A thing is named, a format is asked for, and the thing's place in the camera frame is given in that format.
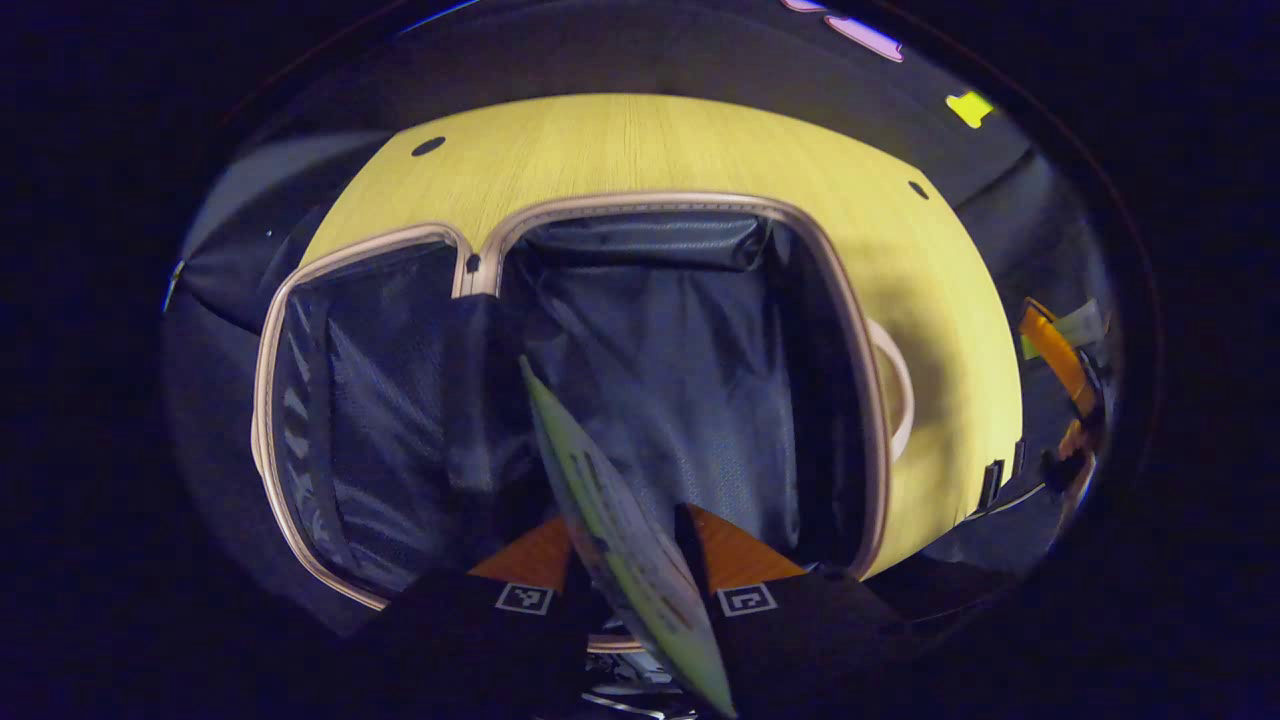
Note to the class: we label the black table grommet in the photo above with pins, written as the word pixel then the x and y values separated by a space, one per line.
pixel 918 189
pixel 428 146

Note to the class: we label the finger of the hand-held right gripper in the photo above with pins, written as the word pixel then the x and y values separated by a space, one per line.
pixel 1074 440
pixel 1058 360

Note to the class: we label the black table bracket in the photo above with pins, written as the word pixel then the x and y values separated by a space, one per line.
pixel 990 484
pixel 1018 458

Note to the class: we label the pale green sachet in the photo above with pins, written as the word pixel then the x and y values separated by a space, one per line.
pixel 1078 326

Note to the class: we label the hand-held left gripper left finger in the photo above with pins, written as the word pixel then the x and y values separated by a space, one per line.
pixel 480 640

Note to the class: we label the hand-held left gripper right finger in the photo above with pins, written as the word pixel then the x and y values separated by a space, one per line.
pixel 692 545

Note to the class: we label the pink suitcase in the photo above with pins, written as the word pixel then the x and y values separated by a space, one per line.
pixel 660 380

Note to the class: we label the green and white sachet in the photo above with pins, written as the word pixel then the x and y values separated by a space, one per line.
pixel 620 540

